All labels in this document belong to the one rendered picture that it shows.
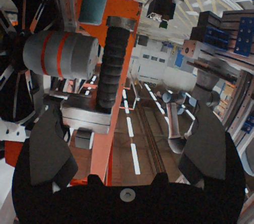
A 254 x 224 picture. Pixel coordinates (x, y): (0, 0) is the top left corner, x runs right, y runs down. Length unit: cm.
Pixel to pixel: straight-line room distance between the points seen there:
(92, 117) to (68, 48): 19
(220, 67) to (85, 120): 74
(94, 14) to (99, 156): 114
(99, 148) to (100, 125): 98
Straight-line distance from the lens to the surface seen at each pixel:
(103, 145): 117
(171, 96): 103
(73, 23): 64
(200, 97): 81
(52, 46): 36
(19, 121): 51
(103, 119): 23
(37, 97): 49
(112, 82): 21
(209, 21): 73
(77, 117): 24
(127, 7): 83
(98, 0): 49
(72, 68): 35
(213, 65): 77
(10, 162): 45
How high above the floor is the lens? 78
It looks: 24 degrees up
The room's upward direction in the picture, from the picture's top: 167 degrees counter-clockwise
